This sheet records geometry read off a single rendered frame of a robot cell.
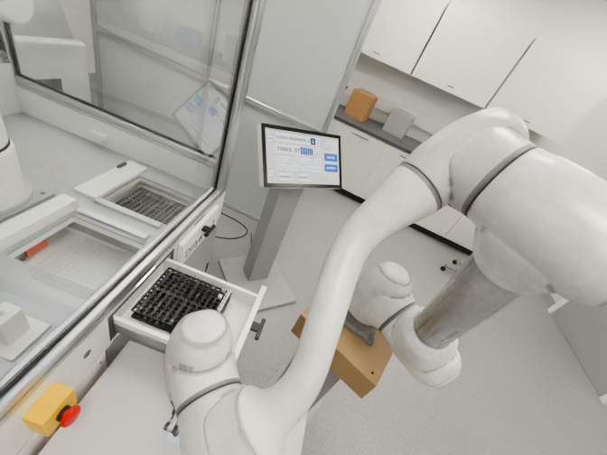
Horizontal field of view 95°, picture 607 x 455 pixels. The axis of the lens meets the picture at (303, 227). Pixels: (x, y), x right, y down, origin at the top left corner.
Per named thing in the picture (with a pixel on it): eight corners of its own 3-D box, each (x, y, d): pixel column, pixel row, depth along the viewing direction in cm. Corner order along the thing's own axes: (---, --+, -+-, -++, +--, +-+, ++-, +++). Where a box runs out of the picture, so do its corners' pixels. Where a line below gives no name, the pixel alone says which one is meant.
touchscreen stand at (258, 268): (294, 302, 212) (354, 193, 153) (238, 317, 186) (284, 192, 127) (269, 255, 241) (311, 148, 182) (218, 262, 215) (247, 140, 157)
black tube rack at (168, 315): (228, 303, 95) (232, 292, 91) (203, 350, 81) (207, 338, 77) (167, 279, 94) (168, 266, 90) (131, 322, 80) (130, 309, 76)
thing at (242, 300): (254, 304, 99) (258, 293, 95) (223, 375, 78) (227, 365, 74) (147, 261, 97) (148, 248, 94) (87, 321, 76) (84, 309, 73)
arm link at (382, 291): (364, 284, 113) (395, 248, 100) (395, 323, 103) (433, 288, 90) (336, 294, 103) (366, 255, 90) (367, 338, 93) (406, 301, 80)
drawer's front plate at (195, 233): (216, 224, 125) (219, 205, 119) (180, 266, 102) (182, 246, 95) (212, 223, 125) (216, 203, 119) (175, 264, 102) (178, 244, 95)
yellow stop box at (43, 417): (81, 402, 63) (77, 388, 59) (51, 439, 57) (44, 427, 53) (60, 394, 63) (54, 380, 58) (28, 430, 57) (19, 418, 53)
